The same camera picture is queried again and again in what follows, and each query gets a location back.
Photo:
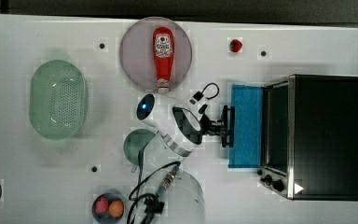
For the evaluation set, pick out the grey round plate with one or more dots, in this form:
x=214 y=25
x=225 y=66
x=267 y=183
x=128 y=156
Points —
x=136 y=53

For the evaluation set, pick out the green perforated colander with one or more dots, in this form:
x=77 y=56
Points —
x=58 y=100

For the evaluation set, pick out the blue small bowl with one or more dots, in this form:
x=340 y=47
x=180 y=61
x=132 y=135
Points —
x=106 y=218

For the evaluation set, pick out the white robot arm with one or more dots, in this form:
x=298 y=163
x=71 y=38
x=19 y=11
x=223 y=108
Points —
x=169 y=193

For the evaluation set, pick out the black steel toaster oven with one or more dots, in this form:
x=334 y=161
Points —
x=300 y=133

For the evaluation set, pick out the red ketchup bottle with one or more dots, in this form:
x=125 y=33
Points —
x=163 y=55

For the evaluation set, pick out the orange toy fruit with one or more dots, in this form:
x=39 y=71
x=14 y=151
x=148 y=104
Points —
x=116 y=208

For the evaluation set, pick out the red toy strawberry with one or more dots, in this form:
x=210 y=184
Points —
x=235 y=45

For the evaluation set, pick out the pink toy fruit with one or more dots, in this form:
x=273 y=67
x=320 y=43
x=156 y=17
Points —
x=101 y=205

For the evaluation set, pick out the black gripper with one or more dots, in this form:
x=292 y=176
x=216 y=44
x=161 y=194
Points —
x=208 y=126

